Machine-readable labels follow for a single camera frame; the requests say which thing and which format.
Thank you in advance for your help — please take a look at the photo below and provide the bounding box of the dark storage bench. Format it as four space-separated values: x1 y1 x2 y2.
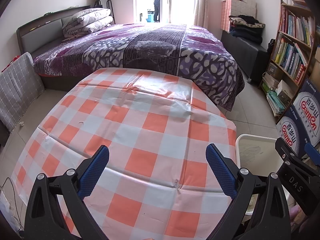
221 30 270 84

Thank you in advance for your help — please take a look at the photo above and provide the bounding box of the white plastic trash bin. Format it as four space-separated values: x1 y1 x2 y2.
236 134 297 217

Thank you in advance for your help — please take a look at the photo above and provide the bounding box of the pink white drawer cabinet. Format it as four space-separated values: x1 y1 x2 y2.
220 0 257 33

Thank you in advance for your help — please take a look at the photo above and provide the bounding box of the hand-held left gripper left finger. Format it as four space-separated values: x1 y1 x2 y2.
24 145 110 240

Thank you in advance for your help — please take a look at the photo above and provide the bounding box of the white plastic bag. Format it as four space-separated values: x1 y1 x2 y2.
0 190 21 233

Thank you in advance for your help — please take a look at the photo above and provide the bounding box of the light curtain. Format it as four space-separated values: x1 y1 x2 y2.
194 0 209 28

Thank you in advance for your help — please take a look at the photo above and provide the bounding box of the folded white patterned quilt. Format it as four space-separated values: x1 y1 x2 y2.
61 8 114 39

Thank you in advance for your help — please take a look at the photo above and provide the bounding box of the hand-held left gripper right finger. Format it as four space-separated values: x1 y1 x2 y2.
205 143 292 240

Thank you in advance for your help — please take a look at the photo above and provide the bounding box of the blue white cardboard box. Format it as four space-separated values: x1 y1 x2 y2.
292 77 320 155
276 107 308 155

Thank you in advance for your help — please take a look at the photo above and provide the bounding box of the grey checked cushion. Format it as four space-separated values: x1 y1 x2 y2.
0 52 45 133

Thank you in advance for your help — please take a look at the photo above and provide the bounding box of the dark bed headboard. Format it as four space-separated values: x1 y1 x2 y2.
16 5 92 55

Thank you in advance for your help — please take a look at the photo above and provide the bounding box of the bed with purple bedspread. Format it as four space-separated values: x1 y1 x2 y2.
33 23 245 112

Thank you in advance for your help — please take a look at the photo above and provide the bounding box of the brown cardboard box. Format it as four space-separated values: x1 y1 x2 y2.
310 45 320 80

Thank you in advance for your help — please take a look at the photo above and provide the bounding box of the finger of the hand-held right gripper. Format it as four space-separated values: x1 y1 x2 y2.
274 137 310 166
304 142 320 167

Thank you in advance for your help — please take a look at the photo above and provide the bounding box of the bright window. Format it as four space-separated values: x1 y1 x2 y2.
132 0 200 24

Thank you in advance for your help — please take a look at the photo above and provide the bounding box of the orange white checked tablecloth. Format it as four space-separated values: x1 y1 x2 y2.
11 67 237 240

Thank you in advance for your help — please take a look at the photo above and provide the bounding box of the stack of lying books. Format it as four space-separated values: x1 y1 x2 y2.
260 64 288 117

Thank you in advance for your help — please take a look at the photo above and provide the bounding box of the thin black cable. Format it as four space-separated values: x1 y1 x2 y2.
0 177 23 230

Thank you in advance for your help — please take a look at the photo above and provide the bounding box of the white tissue box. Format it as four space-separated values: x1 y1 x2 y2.
276 80 292 98

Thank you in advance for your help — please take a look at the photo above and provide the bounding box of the black metal coat rack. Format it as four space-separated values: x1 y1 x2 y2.
94 0 117 25

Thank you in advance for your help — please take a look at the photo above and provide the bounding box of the row of upright books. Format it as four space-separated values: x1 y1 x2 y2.
272 36 308 84
279 6 314 47

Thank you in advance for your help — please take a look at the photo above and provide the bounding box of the wooden bookshelf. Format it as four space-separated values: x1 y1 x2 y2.
259 0 317 117

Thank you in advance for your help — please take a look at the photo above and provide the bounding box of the pile of folded dark clothes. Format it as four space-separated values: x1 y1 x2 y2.
229 15 265 43

